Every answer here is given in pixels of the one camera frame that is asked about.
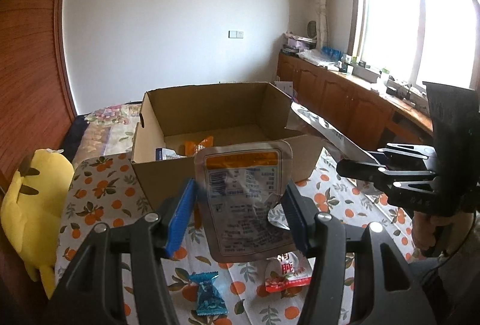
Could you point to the brown cardboard box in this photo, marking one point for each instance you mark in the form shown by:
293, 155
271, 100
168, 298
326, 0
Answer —
231, 113

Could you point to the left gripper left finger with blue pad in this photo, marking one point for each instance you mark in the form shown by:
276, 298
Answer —
91, 289

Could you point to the floral bed quilt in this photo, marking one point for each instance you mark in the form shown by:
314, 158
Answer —
106, 131

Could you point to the silver orange-label snack packet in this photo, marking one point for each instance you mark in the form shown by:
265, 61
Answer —
238, 186

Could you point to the orange-print tablecloth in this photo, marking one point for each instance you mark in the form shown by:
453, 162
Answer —
105, 190

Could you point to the silver foil snack bag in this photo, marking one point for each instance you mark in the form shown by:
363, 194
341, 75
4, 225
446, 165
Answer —
339, 145

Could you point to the small fan on cabinet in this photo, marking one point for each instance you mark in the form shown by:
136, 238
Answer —
312, 29

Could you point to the white wall switch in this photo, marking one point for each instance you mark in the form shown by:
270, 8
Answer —
234, 34

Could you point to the left gripper right finger with dark pad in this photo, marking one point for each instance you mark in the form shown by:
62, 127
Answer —
385, 289

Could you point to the wood-framed window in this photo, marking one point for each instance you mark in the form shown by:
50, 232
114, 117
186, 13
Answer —
418, 41

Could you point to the yellow plush toy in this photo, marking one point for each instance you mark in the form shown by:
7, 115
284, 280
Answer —
31, 212

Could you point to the orange snack packet in box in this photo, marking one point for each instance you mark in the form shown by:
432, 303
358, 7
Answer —
192, 148

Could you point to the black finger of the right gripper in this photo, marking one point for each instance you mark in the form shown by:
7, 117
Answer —
408, 156
378, 174

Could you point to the long wooden cabinet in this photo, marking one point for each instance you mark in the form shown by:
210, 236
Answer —
368, 118

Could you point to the person's right hand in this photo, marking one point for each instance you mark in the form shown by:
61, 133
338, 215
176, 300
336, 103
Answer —
424, 227

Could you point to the wooden headboard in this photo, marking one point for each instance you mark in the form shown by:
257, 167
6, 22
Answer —
37, 108

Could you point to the blue wrapped candy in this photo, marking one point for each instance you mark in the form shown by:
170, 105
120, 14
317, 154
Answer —
209, 300

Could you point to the red white snack packet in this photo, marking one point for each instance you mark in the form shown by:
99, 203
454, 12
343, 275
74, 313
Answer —
289, 270

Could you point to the clutter pile on cabinet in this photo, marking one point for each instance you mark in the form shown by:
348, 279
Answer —
294, 44

